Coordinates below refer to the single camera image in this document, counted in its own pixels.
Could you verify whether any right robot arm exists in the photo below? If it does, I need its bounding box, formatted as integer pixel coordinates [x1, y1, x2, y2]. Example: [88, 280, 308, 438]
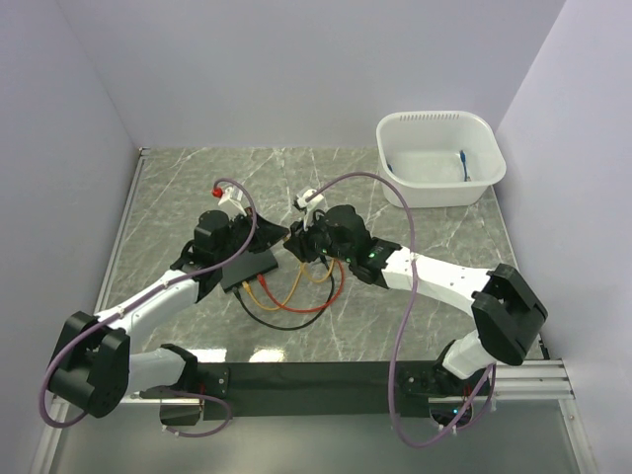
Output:
[283, 204, 548, 394]

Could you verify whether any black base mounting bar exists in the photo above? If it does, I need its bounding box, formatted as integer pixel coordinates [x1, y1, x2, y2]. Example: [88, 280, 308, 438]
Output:
[137, 360, 495, 427]

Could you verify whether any blue ethernet cable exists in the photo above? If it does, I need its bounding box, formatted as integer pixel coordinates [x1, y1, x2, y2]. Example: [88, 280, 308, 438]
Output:
[385, 149, 473, 183]

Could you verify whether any black network switch box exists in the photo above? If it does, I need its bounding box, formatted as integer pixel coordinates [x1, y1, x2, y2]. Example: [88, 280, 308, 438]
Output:
[220, 250, 278, 293]

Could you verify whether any aluminium frame rail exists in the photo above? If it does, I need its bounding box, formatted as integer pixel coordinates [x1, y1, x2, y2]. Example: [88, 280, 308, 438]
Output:
[48, 358, 577, 411]

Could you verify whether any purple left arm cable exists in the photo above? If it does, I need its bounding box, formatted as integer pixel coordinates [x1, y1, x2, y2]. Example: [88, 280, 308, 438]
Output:
[39, 177, 260, 437]

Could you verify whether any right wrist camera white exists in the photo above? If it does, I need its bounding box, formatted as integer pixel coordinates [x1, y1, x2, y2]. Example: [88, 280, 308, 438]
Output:
[293, 187, 327, 230]

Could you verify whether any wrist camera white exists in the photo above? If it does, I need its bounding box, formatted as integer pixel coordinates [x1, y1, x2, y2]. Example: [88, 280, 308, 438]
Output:
[211, 186, 246, 218]
[293, 187, 327, 230]

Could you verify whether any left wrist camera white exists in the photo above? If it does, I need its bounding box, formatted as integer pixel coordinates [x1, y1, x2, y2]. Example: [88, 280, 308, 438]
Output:
[211, 186, 246, 218]

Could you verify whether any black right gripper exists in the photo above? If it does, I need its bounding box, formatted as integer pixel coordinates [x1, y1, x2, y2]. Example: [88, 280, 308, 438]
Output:
[283, 209, 355, 264]

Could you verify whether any white plastic basin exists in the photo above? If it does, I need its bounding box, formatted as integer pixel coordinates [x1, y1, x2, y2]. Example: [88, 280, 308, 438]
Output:
[375, 111, 507, 208]

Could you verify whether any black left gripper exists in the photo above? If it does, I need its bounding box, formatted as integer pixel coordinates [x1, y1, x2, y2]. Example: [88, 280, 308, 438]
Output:
[216, 205, 289, 266]

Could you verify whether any red ethernet cable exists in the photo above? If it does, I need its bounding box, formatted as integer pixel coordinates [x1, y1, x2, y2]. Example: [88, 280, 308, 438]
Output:
[255, 259, 345, 315]

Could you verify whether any black power cable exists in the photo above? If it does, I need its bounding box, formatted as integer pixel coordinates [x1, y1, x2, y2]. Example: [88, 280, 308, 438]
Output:
[232, 274, 336, 331]

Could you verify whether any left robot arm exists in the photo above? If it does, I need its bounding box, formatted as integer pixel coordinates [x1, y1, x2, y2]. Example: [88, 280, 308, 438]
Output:
[43, 209, 289, 418]

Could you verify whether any orange ethernet cable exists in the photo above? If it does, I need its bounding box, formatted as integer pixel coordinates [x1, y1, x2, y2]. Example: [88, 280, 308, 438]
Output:
[243, 261, 303, 313]
[299, 259, 338, 284]

